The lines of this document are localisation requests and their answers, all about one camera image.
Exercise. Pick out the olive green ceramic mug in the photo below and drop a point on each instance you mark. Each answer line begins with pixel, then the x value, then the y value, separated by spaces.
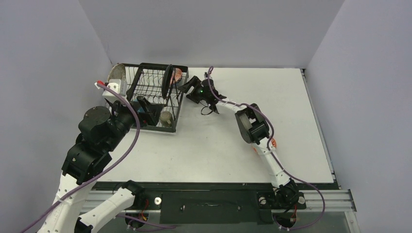
pixel 166 119

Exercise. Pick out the black round plate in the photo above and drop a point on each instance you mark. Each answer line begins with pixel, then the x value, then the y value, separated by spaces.
pixel 166 81

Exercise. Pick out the speckled oval plate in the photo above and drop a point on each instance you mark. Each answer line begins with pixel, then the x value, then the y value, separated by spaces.
pixel 118 72

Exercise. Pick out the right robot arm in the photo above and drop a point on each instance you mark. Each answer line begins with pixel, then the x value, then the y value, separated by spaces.
pixel 254 130

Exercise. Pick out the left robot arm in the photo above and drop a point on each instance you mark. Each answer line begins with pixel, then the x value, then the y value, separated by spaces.
pixel 100 133

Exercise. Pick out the orange floral bowl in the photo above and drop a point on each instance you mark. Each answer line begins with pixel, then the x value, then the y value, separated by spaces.
pixel 265 145

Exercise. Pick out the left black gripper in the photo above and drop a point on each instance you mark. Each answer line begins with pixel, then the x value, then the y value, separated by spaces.
pixel 154 109

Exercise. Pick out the black wire dish rack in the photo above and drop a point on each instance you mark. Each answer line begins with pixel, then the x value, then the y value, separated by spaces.
pixel 145 79

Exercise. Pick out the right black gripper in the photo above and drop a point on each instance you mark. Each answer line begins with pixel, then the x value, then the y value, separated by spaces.
pixel 196 88

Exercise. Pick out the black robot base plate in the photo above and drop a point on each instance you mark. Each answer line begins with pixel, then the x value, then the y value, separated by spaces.
pixel 218 203

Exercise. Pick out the red patterned upturned bowl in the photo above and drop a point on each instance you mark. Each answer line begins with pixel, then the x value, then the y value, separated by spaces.
pixel 177 76

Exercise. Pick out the white and blue cup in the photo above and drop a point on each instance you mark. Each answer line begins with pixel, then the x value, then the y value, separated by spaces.
pixel 137 107

